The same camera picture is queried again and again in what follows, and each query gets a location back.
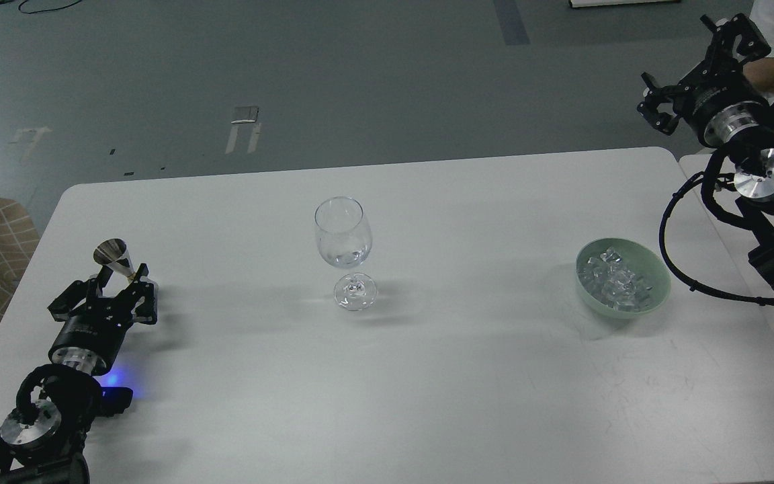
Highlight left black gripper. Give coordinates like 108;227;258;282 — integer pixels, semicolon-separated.
47;264;159;376

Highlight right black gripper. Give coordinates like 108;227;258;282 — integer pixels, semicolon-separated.
636;13;771;148

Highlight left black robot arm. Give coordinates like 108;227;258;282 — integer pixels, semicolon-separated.
0;264;159;483

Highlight clear wine glass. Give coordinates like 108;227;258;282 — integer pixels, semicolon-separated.
314;196;378;311

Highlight steel double jigger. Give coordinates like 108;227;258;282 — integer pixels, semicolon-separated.
93;238;148;282

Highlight green bowl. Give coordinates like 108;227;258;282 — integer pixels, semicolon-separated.
572;238;671;321

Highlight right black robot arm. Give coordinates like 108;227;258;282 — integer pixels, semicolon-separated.
637;13;774;307

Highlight pile of ice cubes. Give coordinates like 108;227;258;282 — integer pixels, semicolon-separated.
577;246;654;313

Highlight black cables on floor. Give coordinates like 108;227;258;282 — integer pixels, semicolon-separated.
0;0;85;26

